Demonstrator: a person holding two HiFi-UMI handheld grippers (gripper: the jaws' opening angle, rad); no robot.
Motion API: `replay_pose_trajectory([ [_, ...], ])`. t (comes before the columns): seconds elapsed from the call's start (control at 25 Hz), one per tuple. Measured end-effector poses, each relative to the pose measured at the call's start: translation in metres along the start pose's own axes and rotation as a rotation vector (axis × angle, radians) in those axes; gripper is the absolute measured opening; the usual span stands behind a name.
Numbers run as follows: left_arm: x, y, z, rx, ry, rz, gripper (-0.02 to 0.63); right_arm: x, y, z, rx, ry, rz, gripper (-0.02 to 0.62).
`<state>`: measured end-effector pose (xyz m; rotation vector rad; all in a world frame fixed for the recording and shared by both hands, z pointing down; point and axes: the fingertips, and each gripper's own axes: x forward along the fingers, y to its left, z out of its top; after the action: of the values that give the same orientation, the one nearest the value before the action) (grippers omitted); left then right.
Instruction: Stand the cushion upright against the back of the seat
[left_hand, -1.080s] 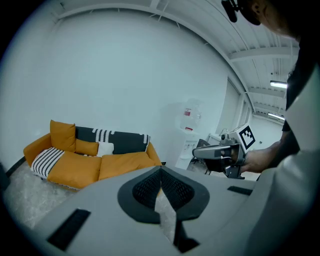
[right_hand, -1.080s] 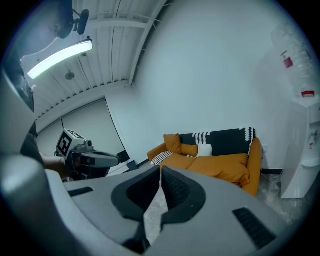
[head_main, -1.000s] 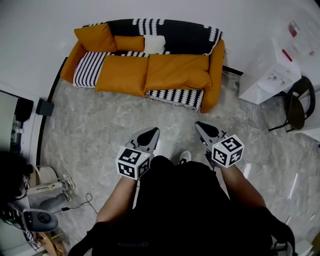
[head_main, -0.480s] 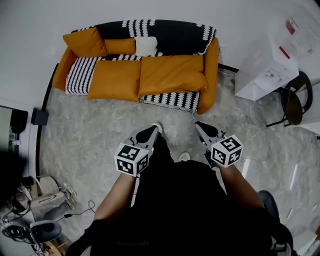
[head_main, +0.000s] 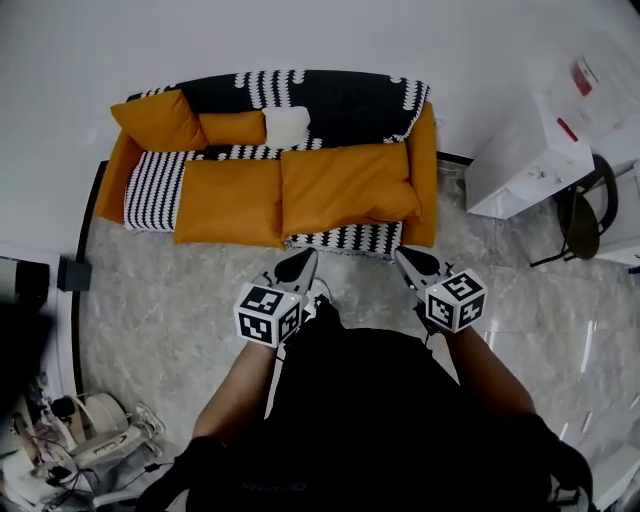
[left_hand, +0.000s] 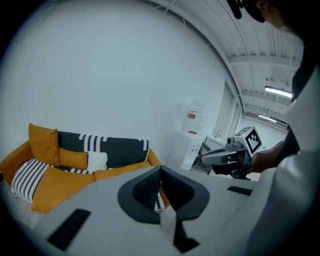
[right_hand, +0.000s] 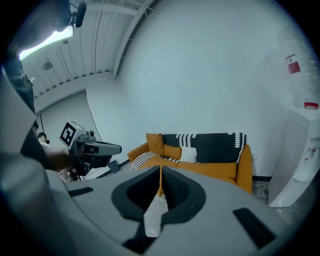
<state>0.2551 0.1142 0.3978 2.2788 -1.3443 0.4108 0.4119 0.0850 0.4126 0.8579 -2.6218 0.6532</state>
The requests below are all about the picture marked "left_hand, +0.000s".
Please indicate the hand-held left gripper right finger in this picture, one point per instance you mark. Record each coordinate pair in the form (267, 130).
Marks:
(185, 197)

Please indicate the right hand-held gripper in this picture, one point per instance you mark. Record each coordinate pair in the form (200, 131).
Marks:
(225, 157)

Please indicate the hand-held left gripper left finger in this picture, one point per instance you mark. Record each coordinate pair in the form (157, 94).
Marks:
(145, 192)

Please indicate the white square cushion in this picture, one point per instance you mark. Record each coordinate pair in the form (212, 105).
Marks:
(97, 161)

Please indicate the orange sofa seat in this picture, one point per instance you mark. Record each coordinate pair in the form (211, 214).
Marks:
(62, 187)

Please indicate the person's right forearm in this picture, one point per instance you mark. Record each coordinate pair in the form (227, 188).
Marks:
(270, 155)

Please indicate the small orange cushion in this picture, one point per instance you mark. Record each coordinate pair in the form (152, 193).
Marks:
(73, 158)

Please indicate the large orange cushion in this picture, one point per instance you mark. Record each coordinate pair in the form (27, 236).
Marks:
(43, 145)

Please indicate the white sink counter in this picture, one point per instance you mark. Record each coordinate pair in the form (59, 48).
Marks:
(220, 143)

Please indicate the black chair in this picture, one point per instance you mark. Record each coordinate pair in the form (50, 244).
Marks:
(203, 150)

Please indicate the metal faucet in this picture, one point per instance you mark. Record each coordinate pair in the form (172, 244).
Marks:
(219, 133)

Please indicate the white water dispenser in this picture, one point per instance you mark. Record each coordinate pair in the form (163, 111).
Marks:
(185, 150)

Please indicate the black white patterned blanket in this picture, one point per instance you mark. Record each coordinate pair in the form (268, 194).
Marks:
(120, 150)

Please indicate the clear water bottle red label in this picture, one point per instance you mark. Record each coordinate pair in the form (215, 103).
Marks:
(196, 115)

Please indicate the long ceiling light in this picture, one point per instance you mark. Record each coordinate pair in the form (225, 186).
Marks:
(278, 91)
(267, 118)

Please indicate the black white striped throw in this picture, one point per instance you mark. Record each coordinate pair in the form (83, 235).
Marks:
(27, 178)

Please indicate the white textured rug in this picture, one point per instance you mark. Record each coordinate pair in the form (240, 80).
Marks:
(20, 210)

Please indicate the person's head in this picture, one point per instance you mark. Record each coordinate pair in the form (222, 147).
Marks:
(280, 15)

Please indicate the black head-worn camera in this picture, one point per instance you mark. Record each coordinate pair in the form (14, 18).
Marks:
(237, 7)

